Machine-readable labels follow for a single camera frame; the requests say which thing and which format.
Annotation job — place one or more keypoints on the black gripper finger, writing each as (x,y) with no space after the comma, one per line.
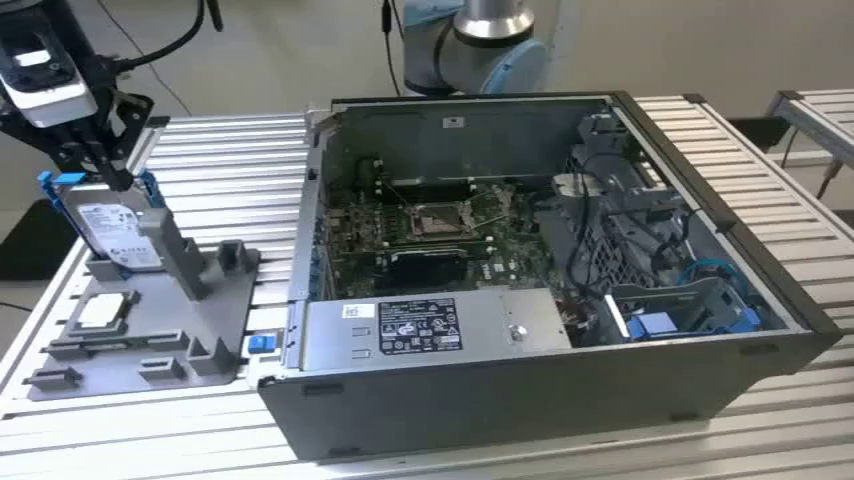
(81,157)
(121,170)

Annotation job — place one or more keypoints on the hard disk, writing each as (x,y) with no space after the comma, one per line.
(114,230)

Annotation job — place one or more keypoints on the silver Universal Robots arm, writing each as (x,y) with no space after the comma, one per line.
(428,50)

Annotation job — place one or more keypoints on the blue disk carrier in bay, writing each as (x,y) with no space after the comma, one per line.
(657,325)

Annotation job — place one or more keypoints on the black antenna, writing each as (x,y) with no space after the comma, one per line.
(216,15)

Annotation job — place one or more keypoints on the silver CPU chip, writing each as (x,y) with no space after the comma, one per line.
(102,311)

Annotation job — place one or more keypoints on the grey parts rack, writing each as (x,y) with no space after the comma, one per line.
(174,320)

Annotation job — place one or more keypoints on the blue case latch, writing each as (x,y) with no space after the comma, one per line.
(261,344)

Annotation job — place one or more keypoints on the silver power supply unit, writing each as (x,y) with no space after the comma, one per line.
(334,335)

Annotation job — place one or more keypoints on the black installed RAM sticks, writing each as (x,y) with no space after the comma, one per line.
(430,189)

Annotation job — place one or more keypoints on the CPU socket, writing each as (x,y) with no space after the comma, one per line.
(441,220)

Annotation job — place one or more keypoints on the black graphics card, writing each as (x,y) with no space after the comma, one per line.
(428,270)

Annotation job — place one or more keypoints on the green motherboard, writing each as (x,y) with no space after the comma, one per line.
(508,240)

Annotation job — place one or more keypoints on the open black PC case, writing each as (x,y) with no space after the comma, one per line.
(508,400)

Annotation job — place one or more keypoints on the black box under table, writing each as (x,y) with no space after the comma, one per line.
(757,132)

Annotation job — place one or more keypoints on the metal slat side table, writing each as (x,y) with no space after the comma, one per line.
(821,115)

